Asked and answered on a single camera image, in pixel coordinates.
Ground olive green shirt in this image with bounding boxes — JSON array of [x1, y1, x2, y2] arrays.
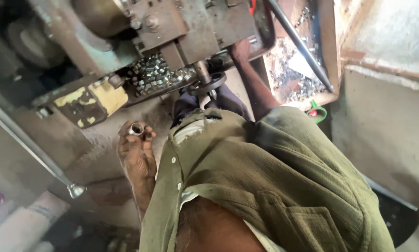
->
[[139, 106, 396, 252]]

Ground black tray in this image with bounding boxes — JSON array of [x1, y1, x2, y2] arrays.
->
[[363, 174, 419, 248]]

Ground black machine handwheel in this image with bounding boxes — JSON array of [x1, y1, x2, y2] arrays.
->
[[187, 71, 227, 97]]

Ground pile of metal sleeve rings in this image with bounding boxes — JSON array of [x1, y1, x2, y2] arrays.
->
[[126, 52, 198, 97]]

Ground heap of rolled sacks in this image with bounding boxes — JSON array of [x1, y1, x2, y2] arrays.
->
[[0, 182, 72, 252]]

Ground dark blue trousers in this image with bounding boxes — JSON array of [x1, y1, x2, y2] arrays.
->
[[170, 83, 253, 129]]

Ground short metal sleeve ring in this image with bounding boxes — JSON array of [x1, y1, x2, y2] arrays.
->
[[128, 122, 146, 137]]

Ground long steel lever with knob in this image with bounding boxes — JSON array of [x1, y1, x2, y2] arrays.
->
[[0, 94, 87, 200]]

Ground person's left hand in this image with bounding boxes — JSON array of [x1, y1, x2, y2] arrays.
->
[[117, 120, 158, 183]]

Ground rusty crate of metal pieces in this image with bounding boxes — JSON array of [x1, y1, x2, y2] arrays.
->
[[261, 0, 343, 112]]

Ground dark steel rod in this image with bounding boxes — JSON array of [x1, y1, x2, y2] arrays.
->
[[267, 0, 336, 94]]

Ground green plastic container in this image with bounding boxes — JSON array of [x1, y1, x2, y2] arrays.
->
[[307, 100, 327, 124]]

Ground person's right hand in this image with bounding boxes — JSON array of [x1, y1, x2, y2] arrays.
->
[[229, 38, 252, 66]]

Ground grey metal press machine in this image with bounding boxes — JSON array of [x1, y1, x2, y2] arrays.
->
[[0, 0, 277, 129]]

